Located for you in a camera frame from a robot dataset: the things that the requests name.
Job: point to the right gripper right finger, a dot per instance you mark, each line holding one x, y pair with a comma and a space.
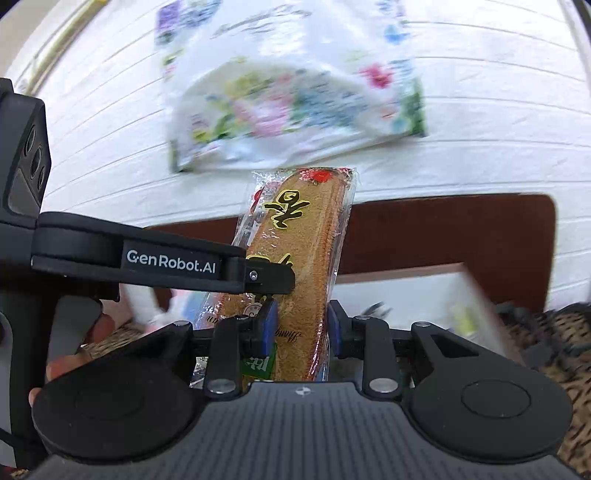
462, 397

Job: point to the pink cardboard storage box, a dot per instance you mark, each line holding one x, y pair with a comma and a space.
445, 295

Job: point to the letter-pattern brown blanket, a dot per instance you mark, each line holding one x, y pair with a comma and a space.
310, 430

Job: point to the dark wooden headboard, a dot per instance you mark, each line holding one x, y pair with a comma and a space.
505, 240

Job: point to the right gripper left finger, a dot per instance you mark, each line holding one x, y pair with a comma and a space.
135, 401

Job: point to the floral plastic bag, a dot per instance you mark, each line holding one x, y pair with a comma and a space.
267, 84

